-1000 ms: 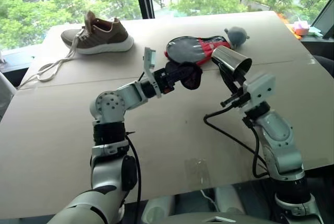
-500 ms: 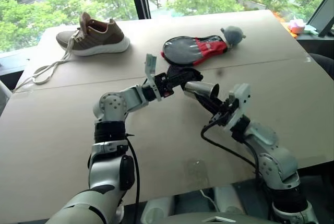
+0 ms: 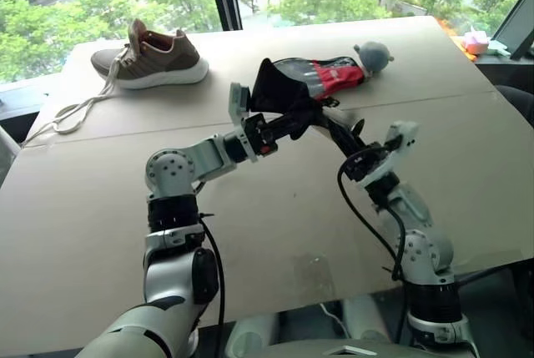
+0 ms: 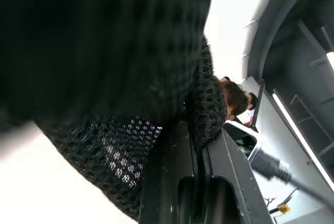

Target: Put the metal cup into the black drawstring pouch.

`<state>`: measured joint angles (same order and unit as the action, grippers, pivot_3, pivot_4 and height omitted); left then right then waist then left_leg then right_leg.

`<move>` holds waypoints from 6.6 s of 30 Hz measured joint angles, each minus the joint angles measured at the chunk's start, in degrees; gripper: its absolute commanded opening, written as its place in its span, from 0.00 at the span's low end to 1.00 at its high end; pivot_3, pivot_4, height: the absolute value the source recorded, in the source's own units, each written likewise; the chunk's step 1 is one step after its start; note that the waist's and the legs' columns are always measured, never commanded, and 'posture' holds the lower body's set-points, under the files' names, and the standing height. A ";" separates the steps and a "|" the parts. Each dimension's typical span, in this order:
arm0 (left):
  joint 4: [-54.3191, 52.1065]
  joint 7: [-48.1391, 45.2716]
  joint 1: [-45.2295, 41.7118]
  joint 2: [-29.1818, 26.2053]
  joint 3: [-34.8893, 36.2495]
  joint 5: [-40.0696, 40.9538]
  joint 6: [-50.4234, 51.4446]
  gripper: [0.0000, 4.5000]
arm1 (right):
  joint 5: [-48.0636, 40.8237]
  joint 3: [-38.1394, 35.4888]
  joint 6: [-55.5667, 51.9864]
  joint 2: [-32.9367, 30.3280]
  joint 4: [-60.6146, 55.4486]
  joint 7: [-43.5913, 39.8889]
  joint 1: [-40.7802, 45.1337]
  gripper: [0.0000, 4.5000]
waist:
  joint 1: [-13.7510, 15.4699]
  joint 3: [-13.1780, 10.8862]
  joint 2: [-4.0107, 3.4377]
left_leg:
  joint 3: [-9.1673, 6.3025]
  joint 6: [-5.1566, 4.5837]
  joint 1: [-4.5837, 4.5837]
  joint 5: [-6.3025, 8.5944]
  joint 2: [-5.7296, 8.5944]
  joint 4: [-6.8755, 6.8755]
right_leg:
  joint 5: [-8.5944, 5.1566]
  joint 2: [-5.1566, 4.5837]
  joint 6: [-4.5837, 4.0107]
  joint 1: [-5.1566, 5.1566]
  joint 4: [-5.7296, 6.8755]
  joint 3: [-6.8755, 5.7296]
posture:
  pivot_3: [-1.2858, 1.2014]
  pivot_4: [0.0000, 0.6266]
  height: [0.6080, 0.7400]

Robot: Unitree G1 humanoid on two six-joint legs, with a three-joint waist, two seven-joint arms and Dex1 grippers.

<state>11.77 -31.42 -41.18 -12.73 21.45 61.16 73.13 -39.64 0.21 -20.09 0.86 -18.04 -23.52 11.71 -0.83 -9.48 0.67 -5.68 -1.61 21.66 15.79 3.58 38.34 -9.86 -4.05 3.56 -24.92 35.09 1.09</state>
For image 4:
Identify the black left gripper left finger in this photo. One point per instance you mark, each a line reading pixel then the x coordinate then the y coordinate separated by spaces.
pixel 167 182

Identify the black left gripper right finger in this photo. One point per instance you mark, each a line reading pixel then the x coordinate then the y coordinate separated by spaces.
pixel 235 182

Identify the yellow object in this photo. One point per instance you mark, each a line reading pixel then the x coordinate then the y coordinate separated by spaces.
pixel 284 208

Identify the long ceiling light strip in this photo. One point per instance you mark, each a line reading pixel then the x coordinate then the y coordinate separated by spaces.
pixel 295 130

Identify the black monitor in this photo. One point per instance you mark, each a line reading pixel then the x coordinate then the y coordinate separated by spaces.
pixel 258 104

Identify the person with black hair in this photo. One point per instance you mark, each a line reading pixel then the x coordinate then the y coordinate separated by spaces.
pixel 252 100

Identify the person with brown hair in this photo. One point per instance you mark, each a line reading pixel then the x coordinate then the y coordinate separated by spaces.
pixel 235 96

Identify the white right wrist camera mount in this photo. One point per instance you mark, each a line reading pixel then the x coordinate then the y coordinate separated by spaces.
pixel 254 153

